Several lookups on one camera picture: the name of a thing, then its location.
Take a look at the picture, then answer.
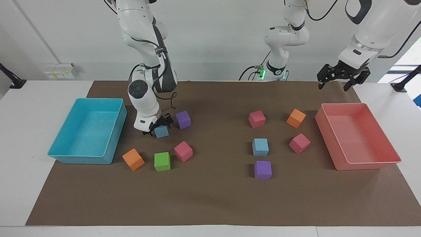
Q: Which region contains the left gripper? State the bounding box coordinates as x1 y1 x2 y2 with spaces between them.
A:
316 60 371 92

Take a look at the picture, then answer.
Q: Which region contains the pink block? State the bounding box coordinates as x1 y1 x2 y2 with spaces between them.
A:
248 110 266 129
173 141 193 163
288 133 311 155

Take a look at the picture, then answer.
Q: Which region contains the orange block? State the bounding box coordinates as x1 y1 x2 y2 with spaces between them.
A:
286 108 307 129
122 148 145 171

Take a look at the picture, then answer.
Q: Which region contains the blue plastic bin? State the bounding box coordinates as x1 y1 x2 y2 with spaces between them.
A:
47 97 128 165

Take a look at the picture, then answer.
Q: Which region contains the pink plastic bin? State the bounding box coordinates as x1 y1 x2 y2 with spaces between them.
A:
314 102 403 171

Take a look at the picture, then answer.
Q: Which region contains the white wall socket box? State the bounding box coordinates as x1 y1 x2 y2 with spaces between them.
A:
42 63 79 80

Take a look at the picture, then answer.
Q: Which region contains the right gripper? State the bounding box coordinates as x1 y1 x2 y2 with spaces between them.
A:
142 113 174 137

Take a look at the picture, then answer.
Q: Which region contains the purple block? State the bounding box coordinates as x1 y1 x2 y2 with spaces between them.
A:
254 160 273 180
175 110 192 130

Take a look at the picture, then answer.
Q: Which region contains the green block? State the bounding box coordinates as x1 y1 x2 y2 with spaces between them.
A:
154 151 171 172

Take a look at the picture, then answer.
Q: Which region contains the black stand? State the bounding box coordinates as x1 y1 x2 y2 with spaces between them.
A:
390 64 421 93
0 63 27 90

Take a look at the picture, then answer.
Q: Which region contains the black cable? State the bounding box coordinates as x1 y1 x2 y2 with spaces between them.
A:
154 92 178 114
239 51 272 81
378 29 421 59
303 0 340 22

